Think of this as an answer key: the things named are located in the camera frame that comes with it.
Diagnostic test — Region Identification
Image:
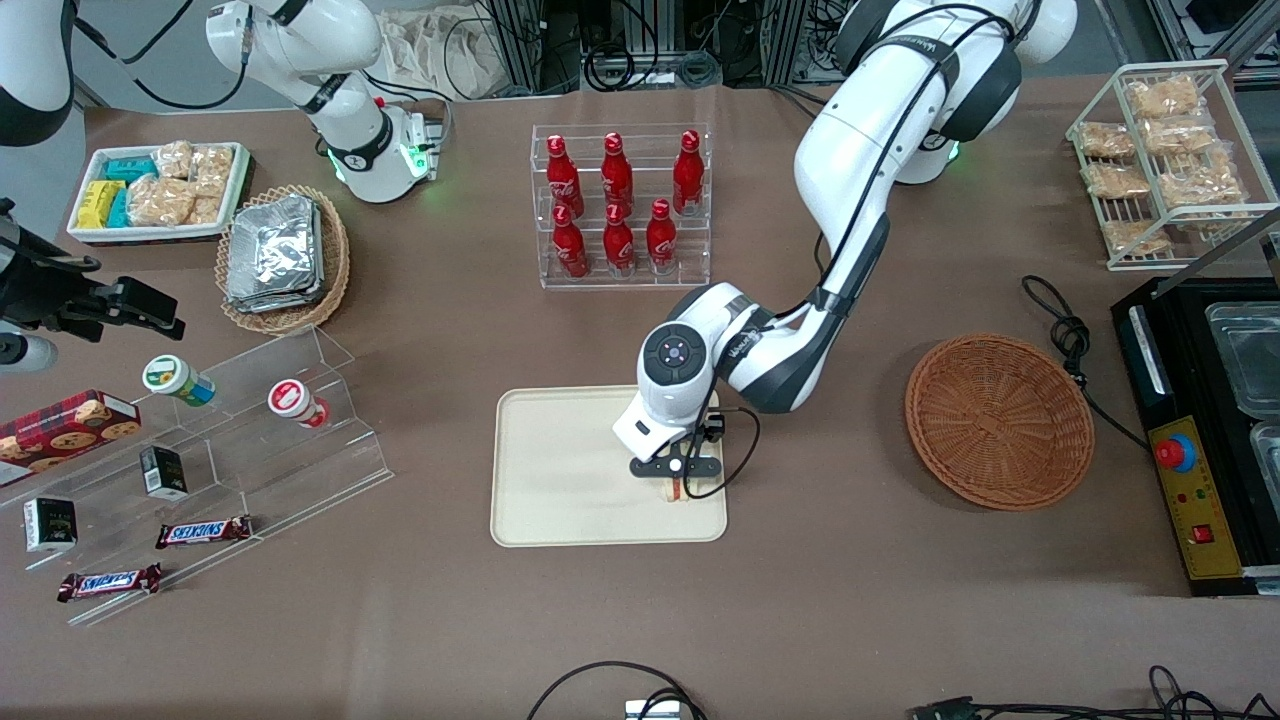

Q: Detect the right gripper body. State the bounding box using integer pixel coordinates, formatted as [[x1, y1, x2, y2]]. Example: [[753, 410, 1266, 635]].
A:
[[0, 198, 111, 373]]

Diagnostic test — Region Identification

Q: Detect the large clear plastic container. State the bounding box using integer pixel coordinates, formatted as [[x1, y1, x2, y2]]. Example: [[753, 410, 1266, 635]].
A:
[[1205, 302, 1280, 419]]

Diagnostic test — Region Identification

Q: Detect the white rectangular snack tray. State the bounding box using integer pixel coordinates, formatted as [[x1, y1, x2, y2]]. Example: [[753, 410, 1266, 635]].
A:
[[67, 142, 251, 246]]

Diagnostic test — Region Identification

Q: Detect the black and white carton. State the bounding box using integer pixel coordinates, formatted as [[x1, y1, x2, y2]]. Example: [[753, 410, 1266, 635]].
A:
[[23, 497, 79, 554]]

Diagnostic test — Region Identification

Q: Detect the red tartan cookie box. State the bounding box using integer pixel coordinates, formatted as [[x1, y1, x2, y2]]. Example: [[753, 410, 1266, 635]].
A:
[[0, 390, 142, 488]]

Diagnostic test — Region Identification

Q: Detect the small black barcode box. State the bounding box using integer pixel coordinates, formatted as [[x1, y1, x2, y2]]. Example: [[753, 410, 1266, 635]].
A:
[[139, 446, 189, 502]]

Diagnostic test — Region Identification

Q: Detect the silver foil packet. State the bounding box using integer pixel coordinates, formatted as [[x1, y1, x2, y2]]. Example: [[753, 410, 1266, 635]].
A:
[[225, 195, 326, 314]]

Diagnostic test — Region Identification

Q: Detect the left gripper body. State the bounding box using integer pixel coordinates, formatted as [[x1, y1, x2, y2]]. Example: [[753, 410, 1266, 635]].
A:
[[612, 388, 724, 484]]

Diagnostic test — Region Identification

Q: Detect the clear acrylic bottle rack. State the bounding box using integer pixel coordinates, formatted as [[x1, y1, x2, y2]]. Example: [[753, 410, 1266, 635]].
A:
[[531, 124, 712, 291]]

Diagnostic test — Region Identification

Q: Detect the black coiled cable bundle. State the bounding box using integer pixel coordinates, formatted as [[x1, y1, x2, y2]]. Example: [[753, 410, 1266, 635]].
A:
[[583, 40, 723, 93]]

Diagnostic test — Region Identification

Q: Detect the green lid yogurt cup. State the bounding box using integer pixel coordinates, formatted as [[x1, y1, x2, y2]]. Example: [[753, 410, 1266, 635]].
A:
[[142, 355, 217, 407]]

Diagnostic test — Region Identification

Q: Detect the clear acrylic stepped shelf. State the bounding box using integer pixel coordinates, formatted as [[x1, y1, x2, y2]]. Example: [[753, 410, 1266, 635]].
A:
[[0, 325, 394, 628]]

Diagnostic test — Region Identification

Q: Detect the grey aluminium frame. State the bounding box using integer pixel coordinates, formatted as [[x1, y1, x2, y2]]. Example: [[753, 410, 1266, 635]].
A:
[[485, 0, 813, 96]]

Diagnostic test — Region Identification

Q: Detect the bagged fried snack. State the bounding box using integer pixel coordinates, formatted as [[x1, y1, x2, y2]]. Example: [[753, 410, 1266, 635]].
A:
[[1160, 158, 1247, 209], [1085, 163, 1152, 200], [1125, 78, 1202, 120], [1105, 220, 1171, 254], [1080, 122, 1137, 160], [1140, 116, 1217, 157]]

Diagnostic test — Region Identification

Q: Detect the yellow snack packet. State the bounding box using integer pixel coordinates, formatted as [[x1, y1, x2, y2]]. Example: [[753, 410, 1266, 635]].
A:
[[77, 180, 126, 230]]

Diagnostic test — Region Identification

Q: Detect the black cable with connector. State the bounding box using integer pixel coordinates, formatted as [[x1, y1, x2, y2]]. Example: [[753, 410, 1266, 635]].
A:
[[908, 665, 1280, 720]]

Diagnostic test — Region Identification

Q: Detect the red cola bottle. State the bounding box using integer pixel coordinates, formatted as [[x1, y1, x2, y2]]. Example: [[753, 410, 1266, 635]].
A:
[[672, 130, 705, 217], [601, 132, 634, 213], [552, 205, 589, 280], [603, 203, 636, 277], [646, 199, 678, 275], [546, 135, 585, 216]]

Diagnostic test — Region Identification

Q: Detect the oval light wicker basket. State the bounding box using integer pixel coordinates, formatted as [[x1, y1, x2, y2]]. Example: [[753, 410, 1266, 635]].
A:
[[215, 185, 351, 336]]

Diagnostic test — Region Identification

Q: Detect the small clear plastic container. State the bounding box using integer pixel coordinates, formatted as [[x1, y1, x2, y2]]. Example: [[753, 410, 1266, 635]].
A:
[[1250, 422, 1280, 491]]

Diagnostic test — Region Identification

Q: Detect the red lid yogurt cup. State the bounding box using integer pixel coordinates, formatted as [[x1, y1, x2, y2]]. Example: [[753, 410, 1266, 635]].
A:
[[267, 379, 331, 430]]

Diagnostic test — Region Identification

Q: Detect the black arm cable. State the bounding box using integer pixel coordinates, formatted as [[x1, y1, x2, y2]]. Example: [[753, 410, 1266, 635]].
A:
[[683, 0, 1043, 500], [72, 0, 253, 112]]

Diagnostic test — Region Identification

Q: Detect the black looped table cable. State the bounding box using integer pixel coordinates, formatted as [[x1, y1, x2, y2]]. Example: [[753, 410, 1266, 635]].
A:
[[527, 660, 707, 720]]

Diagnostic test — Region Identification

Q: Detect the black machine with yellow panel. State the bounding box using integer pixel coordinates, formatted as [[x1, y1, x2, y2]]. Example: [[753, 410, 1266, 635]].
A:
[[1112, 205, 1280, 598]]

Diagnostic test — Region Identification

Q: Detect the beige cloth bag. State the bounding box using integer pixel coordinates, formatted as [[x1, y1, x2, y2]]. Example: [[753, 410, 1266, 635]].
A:
[[378, 8, 513, 101]]

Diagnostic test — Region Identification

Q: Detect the round brown wicker basket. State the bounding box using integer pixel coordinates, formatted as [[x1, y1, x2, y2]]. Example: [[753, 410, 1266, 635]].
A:
[[905, 333, 1096, 512]]

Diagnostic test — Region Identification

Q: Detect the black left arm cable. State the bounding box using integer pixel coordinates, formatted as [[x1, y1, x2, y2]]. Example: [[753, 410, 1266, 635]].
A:
[[683, 0, 1043, 500]]

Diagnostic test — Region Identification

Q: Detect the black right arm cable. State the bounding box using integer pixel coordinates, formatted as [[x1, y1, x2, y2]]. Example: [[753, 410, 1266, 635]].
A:
[[72, 0, 253, 112]]

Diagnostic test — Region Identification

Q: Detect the black machine power cable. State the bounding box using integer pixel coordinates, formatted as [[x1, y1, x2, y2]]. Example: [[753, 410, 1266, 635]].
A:
[[1020, 275, 1151, 451]]

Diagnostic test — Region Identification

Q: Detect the Snickers chocolate bar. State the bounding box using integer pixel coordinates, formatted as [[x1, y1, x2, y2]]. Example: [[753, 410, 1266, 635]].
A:
[[57, 563, 163, 603], [155, 515, 254, 550]]

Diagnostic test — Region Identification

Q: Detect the beige rectangular tray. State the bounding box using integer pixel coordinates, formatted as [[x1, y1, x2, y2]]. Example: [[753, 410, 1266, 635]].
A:
[[490, 382, 728, 548]]

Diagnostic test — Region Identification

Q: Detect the white wire rack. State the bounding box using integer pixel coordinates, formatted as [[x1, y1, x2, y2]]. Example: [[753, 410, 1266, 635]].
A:
[[1065, 60, 1280, 271]]

